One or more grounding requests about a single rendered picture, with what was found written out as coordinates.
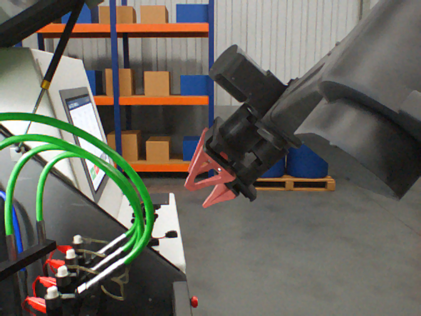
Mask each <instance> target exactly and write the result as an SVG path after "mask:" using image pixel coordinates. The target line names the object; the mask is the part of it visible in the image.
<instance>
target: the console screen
mask: <svg viewBox="0 0 421 316"><path fill-rule="evenodd" d="M58 91H59V95H60V99H61V102H62V104H63V106H64V108H65V112H66V116H67V118H68V122H69V124H72V125H75V126H77V127H79V128H81V129H83V130H85V131H86V132H88V133H90V134H92V135H94V136H95V137H97V138H98V139H101V140H102V141H103V142H104V140H103V136H102V134H101V129H100V126H99V124H98V121H97V118H96V115H95V110H94V108H93V104H92V102H91V97H90V94H89V91H88V87H77V88H71V89H65V90H58ZM73 138H74V141H75V145H79V146H80V147H82V148H84V149H86V151H88V152H91V153H92V154H94V155H96V156H98V157H100V158H102V159H104V160H105V161H106V162H108V163H109V164H111V162H110V160H109V157H108V156H107V155H106V154H105V153H103V152H102V151H101V150H100V149H98V148H96V147H95V146H94V145H92V144H90V143H89V142H86V141H85V140H84V139H82V138H80V137H78V136H75V135H73ZM80 159H81V163H82V165H83V168H84V172H85V175H86V178H87V181H88V185H90V189H91V193H92V195H93V198H94V202H95V203H96V204H98V202H99V201H100V198H101V195H102V194H103V192H104V188H105V186H106V184H107V182H108V179H109V177H108V176H107V175H106V174H105V173H104V172H103V171H102V170H101V169H100V168H98V167H97V166H96V165H94V164H93V163H91V162H90V161H88V160H87V159H84V158H80Z"/></svg>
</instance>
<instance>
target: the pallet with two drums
mask: <svg viewBox="0 0 421 316"><path fill-rule="evenodd" d="M287 150H289V154H286V156H284V157H283V158H282V159H281V160H280V161H279V162H277V163H276V164H275V165H273V166H272V168H270V169H269V170H268V171H267V172H265V173H264V174H263V175H262V176H261V177H259V178H258V179H257V180H256V181H255V182H254V183H252V184H284V187H255V188H256V190H257V191H334V190H335V181H334V179H331V176H329V175H328V166H329V164H328V163H327V162H325V160H324V159H322V158H321V157H320V156H319V155H318V154H315V153H314V152H313V150H311V149H310V148H309V147H308V146H306V145H302V146H301V147H300V148H299V149H295V148H293V147H290V148H289V149H287ZM285 157H286V166H285ZM293 184H318V185H325V187H293Z"/></svg>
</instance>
